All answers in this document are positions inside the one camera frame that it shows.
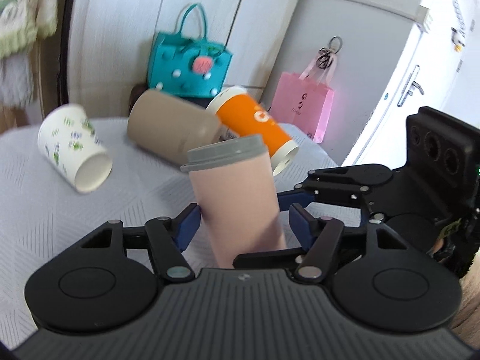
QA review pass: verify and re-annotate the teal felt handbag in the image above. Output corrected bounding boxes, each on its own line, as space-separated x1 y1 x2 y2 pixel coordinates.
147 3 233 98

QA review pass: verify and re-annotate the black cable on hook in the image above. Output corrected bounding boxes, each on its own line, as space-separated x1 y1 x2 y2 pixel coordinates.
316 35 344 69

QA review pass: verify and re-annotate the pink tumbler cup grey lid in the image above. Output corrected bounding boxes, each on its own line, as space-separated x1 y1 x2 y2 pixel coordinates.
181 134 287 268

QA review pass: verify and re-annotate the black clothes rack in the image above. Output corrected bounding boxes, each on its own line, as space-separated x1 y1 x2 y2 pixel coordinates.
57 0 75 107

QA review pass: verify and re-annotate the orange paper cup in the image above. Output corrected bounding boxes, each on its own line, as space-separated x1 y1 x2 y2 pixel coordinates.
206 86 299 176

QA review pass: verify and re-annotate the pink paper gift bag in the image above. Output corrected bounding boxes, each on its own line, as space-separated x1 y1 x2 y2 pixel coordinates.
269 56 337 143

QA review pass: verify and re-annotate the tan brown tumbler cup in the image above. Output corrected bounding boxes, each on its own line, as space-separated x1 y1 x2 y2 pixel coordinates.
127 89 222 166

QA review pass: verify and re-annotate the white door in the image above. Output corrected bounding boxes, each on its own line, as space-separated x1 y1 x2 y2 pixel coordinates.
343 0 479 168

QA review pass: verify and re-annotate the white floral paper cup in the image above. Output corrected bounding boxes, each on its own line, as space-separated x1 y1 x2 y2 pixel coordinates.
37 104 113 194

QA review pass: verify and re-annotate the silver door handle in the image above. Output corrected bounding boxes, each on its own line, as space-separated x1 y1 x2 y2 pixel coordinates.
397 64 425 108

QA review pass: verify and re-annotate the white fleece robe green trim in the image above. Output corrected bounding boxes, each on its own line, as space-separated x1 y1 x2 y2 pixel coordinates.
1 0 58 109

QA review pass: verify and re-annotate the white patterned tablecloth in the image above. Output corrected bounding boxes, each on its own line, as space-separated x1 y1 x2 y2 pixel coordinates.
0 115 340 350

